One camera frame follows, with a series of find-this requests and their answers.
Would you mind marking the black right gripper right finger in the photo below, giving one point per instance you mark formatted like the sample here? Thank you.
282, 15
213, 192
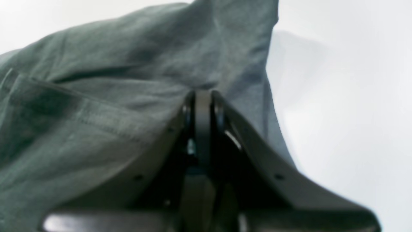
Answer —
271, 195

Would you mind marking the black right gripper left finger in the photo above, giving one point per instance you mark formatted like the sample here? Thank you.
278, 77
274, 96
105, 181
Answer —
143, 196

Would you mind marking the dark grey T-shirt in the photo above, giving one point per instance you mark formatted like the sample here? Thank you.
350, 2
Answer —
79, 104

